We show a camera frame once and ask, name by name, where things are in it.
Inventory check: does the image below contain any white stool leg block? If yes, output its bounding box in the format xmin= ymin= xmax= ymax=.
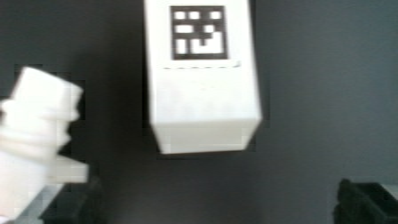
xmin=145 ymin=0 xmax=264 ymax=154

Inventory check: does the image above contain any white stool leg with peg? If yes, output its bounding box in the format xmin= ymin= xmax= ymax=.
xmin=0 ymin=67 xmax=90 ymax=223

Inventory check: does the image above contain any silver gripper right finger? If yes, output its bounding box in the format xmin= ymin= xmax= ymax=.
xmin=335 ymin=179 xmax=398 ymax=224

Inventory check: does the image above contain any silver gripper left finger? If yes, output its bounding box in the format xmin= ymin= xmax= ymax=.
xmin=13 ymin=184 xmax=65 ymax=224

